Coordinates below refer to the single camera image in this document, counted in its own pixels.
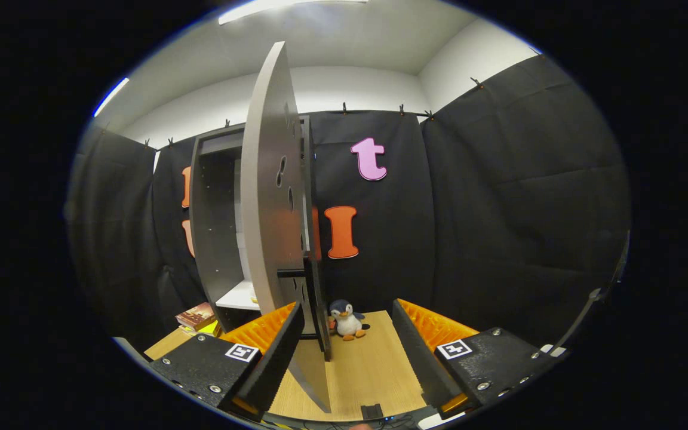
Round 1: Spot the grey shoe cabinet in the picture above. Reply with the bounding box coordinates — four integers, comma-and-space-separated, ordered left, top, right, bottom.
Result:
189, 115, 333, 362

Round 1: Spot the brown book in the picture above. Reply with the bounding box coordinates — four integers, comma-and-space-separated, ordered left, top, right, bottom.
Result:
176, 303, 216, 330

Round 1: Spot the beige shoe cabinet door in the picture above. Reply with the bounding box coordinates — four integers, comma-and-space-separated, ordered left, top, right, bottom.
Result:
241, 41, 333, 414

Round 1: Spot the yellow book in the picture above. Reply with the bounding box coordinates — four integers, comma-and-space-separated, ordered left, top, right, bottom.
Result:
180, 321, 222, 338

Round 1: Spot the narrow ceiling light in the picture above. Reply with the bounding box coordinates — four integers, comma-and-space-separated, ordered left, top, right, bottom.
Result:
93, 78, 130, 118

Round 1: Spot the penguin plush toy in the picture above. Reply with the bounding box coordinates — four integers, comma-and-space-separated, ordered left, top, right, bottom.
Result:
328, 299, 371, 342

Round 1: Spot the row of small black clips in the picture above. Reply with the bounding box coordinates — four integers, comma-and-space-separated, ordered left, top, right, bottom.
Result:
141, 76, 483, 149

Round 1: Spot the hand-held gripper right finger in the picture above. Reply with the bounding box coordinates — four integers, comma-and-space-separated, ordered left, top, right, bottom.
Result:
392, 299, 569, 419

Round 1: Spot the white cabinet shelf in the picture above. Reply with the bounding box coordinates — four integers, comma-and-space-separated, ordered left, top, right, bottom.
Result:
216, 279, 261, 311

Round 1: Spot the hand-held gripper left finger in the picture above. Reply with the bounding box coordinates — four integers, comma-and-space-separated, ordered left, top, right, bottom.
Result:
150, 300, 306, 422

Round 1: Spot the black backdrop cloth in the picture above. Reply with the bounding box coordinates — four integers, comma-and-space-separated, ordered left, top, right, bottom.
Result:
66, 54, 631, 353

